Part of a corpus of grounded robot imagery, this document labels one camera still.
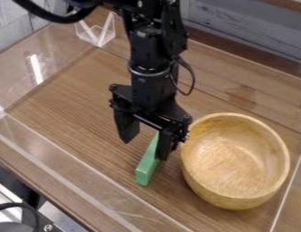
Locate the light brown wooden bowl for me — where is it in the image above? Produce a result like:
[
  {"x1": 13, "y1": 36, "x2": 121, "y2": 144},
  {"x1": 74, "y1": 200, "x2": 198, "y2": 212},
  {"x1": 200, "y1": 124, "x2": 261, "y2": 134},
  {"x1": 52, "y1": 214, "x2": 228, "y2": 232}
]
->
[{"x1": 181, "y1": 112, "x2": 292, "y2": 210}]

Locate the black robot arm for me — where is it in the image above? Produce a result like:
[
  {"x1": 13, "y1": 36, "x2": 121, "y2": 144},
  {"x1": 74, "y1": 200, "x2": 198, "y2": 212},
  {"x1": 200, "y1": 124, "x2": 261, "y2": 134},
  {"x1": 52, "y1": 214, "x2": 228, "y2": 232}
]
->
[{"x1": 66, "y1": 0, "x2": 192, "y2": 160}]

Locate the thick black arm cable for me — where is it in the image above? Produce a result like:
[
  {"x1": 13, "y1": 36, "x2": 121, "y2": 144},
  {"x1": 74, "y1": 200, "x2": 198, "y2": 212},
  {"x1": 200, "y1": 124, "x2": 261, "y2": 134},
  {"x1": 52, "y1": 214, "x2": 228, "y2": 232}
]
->
[{"x1": 13, "y1": 0, "x2": 100, "y2": 24}]

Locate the clear acrylic corner bracket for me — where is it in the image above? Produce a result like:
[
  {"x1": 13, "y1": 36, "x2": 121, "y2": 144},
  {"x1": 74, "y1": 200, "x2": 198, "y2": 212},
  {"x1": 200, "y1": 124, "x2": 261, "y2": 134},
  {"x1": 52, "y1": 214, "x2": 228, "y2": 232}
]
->
[{"x1": 74, "y1": 13, "x2": 116, "y2": 48}]

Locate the green rectangular block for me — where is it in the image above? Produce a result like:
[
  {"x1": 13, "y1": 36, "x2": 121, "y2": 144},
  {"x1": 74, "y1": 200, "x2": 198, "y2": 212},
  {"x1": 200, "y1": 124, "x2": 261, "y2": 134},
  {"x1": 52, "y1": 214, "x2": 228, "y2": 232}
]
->
[{"x1": 136, "y1": 133, "x2": 160, "y2": 186}]

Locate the black metal mount with screw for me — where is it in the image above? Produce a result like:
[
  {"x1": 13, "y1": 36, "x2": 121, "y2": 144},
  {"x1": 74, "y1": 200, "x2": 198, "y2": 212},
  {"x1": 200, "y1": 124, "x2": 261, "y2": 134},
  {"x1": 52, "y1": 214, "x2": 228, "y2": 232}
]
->
[{"x1": 21, "y1": 203, "x2": 65, "y2": 232}]

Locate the black cable bottom left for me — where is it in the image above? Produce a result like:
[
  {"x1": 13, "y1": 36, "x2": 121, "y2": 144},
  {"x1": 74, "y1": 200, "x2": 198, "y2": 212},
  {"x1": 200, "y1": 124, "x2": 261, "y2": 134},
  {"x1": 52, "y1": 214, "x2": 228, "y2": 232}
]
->
[{"x1": 0, "y1": 203, "x2": 41, "y2": 232}]

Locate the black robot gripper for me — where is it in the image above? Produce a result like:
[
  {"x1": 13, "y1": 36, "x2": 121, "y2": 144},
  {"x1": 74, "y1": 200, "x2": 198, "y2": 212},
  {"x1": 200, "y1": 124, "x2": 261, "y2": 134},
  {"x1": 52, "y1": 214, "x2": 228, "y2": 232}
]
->
[{"x1": 110, "y1": 67, "x2": 193, "y2": 160}]

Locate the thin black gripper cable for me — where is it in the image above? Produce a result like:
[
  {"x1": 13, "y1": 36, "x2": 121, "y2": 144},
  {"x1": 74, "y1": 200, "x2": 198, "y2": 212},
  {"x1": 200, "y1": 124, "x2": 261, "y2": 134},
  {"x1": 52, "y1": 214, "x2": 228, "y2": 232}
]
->
[{"x1": 169, "y1": 55, "x2": 197, "y2": 97}]

